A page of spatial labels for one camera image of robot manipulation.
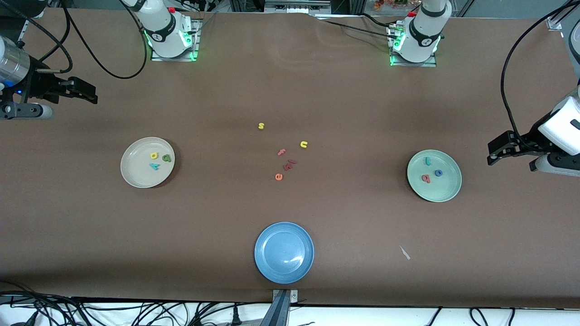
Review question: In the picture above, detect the green plate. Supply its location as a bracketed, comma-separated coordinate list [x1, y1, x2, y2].
[406, 149, 463, 202]

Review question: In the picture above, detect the beige plate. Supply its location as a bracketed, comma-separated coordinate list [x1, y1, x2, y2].
[120, 137, 175, 188]

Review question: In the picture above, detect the silver metal box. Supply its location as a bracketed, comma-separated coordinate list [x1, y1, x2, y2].
[264, 0, 331, 13]

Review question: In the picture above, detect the blue plate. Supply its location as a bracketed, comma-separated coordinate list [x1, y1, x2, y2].
[254, 221, 314, 284]

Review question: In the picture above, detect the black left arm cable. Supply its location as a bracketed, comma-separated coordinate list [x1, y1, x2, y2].
[500, 0, 580, 150]

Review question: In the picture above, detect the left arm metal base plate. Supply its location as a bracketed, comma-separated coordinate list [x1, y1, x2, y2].
[389, 25, 438, 67]

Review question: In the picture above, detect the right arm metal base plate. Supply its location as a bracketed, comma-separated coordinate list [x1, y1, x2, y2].
[150, 18, 200, 62]

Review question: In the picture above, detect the black cable on table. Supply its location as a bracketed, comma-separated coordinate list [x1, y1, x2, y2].
[315, 13, 401, 40]

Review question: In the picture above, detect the black cable bundle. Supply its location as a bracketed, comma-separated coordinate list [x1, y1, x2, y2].
[0, 281, 91, 326]

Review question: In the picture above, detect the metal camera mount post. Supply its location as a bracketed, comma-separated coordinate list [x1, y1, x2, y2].
[271, 289, 300, 326]

